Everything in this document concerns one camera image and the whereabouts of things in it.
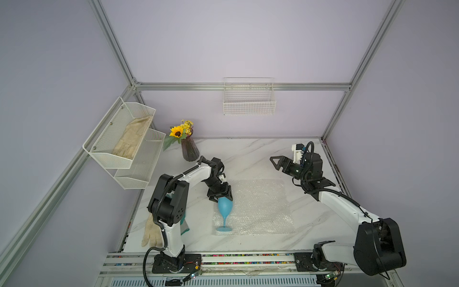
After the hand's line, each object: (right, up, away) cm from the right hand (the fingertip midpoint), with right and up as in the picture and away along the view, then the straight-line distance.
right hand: (275, 163), depth 84 cm
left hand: (-24, -19, +3) cm, 31 cm away
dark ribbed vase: (-46, +6, +20) cm, 51 cm away
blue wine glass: (-24, -21, 0) cm, 32 cm away
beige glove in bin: (-67, +13, -4) cm, 68 cm away
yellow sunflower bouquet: (-49, +15, +7) cm, 52 cm away
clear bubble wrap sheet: (-7, -23, +6) cm, 25 cm away
